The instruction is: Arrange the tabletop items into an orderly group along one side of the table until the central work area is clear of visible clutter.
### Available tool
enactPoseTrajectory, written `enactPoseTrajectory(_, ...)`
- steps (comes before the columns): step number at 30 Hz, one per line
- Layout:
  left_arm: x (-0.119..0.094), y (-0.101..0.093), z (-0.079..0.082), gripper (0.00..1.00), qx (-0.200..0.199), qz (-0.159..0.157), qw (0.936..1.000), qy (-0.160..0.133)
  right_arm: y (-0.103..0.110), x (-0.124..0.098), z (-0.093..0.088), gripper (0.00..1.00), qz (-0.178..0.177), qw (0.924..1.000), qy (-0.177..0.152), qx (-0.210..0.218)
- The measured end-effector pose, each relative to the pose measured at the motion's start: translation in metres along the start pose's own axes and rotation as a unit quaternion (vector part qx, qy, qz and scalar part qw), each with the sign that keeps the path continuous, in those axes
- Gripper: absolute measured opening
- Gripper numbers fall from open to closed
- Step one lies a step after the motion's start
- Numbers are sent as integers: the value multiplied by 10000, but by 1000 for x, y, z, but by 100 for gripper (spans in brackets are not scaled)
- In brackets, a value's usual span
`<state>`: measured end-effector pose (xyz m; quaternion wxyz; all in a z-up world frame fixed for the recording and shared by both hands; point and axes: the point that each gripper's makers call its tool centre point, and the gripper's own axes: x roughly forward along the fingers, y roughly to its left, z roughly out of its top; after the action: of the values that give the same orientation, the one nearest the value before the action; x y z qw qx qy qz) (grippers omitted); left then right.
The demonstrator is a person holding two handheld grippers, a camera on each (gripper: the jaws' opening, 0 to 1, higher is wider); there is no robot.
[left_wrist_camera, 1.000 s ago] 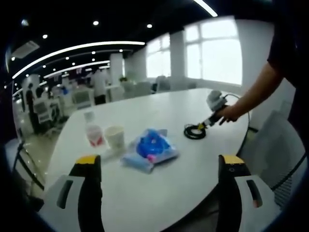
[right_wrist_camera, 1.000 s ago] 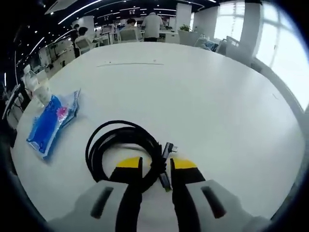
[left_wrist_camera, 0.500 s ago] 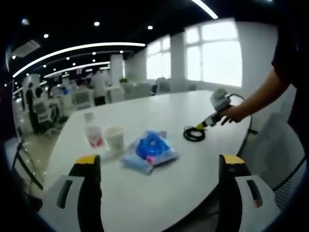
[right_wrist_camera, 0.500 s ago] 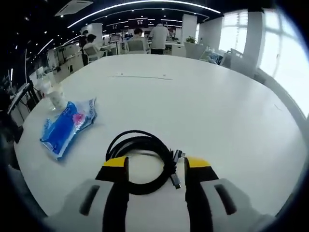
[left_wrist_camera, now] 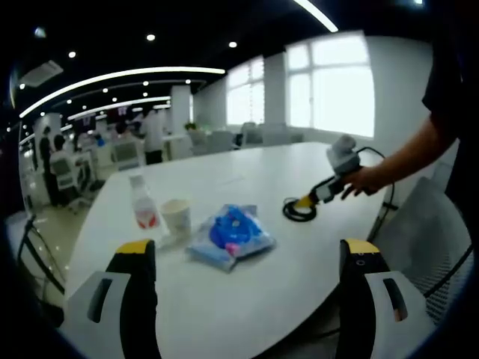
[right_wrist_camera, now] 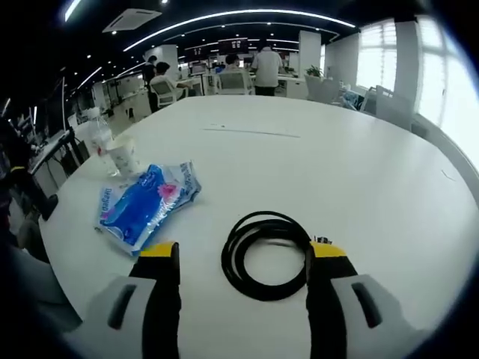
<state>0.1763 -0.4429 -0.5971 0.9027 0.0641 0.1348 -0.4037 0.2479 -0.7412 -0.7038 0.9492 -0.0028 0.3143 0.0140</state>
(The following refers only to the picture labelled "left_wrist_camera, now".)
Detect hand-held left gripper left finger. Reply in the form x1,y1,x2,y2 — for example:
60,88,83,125
61,239,162,359

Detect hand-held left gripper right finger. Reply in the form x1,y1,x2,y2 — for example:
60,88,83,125
335,238,437,359

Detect blue tissue pack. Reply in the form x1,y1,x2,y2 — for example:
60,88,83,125
207,203,269,251

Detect pale blue wet wipes pack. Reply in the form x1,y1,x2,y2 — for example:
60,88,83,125
186,215,277,274

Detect clear plastic water bottle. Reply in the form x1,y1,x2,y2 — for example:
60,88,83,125
129,174,161,230

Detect white paper cup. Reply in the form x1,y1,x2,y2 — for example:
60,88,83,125
160,199,192,237

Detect white tabletop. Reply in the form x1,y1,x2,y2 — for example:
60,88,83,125
59,141,390,359

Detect person's right hand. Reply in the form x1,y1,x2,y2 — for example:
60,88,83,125
340,166,391,200

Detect large bright window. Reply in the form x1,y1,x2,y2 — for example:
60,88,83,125
286,35,375,138

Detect grey mesh office chair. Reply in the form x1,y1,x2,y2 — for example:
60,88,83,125
368,175,476,326

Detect window with blinds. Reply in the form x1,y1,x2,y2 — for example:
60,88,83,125
226,55,265,126

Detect white office chair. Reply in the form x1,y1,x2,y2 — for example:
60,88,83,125
52,156,82,199
112,140,145,171

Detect curved ceiling light strip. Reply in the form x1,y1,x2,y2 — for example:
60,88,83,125
18,67,227,119

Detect round ceiling spotlights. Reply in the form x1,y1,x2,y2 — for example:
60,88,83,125
18,33,239,113

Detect ceiling air conditioner vent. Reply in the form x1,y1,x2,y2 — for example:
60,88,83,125
18,60,64,86

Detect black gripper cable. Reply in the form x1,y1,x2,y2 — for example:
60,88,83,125
422,242,475,298
355,146,398,240

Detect black metal frame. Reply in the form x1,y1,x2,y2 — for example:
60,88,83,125
16,215,67,326

